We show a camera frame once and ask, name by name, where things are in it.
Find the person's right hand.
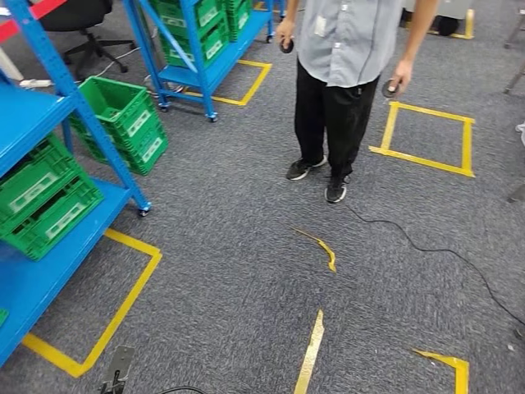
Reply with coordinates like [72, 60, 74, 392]
[275, 19, 297, 54]

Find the person's left hand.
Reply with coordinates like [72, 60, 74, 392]
[387, 58, 413, 98]

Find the blue metal shelf rack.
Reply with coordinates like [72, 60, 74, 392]
[0, 0, 152, 368]
[123, 0, 275, 121]

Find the green folded plastic crate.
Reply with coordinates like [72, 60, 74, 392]
[12, 173, 104, 261]
[0, 133, 84, 237]
[150, 0, 226, 31]
[224, 0, 252, 44]
[161, 21, 230, 69]

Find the person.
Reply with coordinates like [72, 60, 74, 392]
[275, 0, 440, 205]

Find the yellow floor tape marking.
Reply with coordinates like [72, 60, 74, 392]
[404, 7, 475, 40]
[412, 349, 470, 394]

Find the torn curled yellow floor tape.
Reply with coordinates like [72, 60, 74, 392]
[293, 228, 337, 273]

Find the green open plastic crate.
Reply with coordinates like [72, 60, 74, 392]
[69, 76, 169, 176]

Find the black office chair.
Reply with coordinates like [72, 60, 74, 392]
[38, 0, 137, 80]

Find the yellow floor tape strip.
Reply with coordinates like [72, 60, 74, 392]
[294, 309, 325, 394]

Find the long red barrier belt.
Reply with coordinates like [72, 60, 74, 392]
[0, 0, 69, 44]

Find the black floor cable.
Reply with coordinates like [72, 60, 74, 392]
[344, 204, 525, 328]

